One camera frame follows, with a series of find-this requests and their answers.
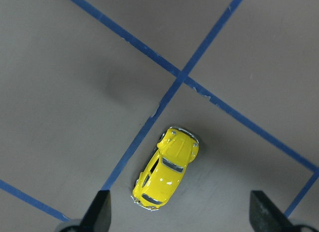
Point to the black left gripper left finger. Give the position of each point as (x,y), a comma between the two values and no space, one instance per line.
(98,215)

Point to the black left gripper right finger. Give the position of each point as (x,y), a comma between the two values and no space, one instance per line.
(265,216)

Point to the yellow toy beetle car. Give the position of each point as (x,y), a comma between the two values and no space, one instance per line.
(176,148)

